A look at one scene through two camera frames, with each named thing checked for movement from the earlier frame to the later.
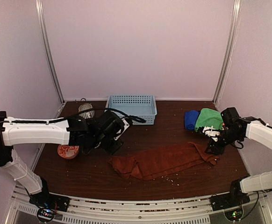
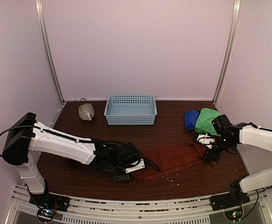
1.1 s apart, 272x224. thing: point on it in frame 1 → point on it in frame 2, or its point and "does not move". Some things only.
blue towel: (190, 117) does not move
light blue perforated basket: (141, 106) does not move
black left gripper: (112, 150) → (118, 178)
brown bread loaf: (150, 163) does not move
